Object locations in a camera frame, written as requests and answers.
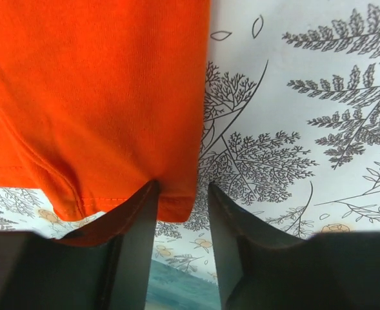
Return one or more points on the blue plastic tray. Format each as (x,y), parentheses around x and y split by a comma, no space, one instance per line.
(169,288)

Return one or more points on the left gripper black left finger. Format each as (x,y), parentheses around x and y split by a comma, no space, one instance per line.
(105,264)

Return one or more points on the orange t shirt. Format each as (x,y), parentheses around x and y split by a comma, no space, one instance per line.
(97,98)

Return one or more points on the floral tablecloth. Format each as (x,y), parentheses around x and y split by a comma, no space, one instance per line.
(291,129)

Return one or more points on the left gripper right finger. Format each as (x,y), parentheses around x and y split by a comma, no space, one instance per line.
(261,267)

